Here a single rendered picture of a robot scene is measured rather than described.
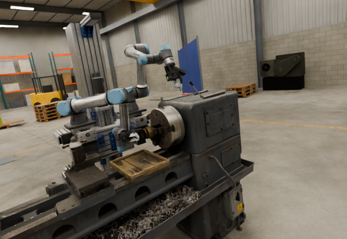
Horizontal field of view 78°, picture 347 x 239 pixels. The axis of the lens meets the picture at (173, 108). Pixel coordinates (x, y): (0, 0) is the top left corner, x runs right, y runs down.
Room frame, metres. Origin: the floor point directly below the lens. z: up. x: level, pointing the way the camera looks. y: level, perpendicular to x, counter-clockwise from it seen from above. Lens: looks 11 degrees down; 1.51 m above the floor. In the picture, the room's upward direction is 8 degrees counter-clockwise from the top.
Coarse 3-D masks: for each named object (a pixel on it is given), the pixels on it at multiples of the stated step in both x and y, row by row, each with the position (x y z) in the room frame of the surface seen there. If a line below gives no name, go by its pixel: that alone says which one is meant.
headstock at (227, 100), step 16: (192, 96) 1.88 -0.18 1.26; (224, 96) 1.73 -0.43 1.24; (192, 112) 1.51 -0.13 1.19; (208, 112) 1.61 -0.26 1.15; (224, 112) 1.72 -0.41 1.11; (192, 128) 1.51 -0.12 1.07; (208, 128) 1.60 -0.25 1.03; (224, 128) 1.71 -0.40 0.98; (192, 144) 1.52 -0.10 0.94; (208, 144) 1.60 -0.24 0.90
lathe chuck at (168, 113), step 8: (152, 112) 1.62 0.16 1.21; (160, 112) 1.54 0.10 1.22; (168, 112) 1.53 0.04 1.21; (160, 120) 1.55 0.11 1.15; (168, 120) 1.47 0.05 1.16; (176, 120) 1.50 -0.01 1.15; (176, 128) 1.48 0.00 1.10; (160, 136) 1.57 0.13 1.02; (168, 136) 1.49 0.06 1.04; (176, 136) 1.48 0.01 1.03; (160, 144) 1.59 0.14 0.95; (168, 144) 1.50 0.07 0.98; (176, 144) 1.55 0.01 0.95
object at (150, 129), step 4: (144, 128) 1.52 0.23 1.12; (148, 128) 1.50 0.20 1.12; (152, 128) 1.52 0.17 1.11; (140, 132) 1.51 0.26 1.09; (144, 132) 1.47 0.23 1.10; (148, 132) 1.48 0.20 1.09; (152, 132) 1.49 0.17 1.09; (144, 136) 1.51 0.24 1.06; (148, 136) 1.48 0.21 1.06; (152, 136) 1.50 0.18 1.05
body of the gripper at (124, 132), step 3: (120, 132) 1.56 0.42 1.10; (123, 132) 1.50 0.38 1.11; (126, 132) 1.51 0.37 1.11; (129, 132) 1.50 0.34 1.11; (123, 135) 1.47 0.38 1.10; (126, 135) 1.47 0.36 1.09; (129, 135) 1.49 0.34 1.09; (120, 138) 1.52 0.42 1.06; (123, 138) 1.50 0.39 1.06; (126, 138) 1.47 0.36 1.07; (129, 138) 1.49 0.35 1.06; (132, 138) 1.50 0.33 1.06; (123, 141) 1.49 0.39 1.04; (126, 141) 1.49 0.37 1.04
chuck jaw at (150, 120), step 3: (150, 114) 1.62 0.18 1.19; (147, 117) 1.62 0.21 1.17; (150, 117) 1.60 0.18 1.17; (153, 117) 1.61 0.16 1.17; (150, 120) 1.58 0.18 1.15; (153, 120) 1.59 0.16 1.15; (147, 123) 1.59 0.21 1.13; (150, 123) 1.56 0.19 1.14; (153, 123) 1.57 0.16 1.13; (156, 123) 1.58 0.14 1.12; (159, 123) 1.59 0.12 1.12; (150, 126) 1.54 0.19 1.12; (153, 126) 1.57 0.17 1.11
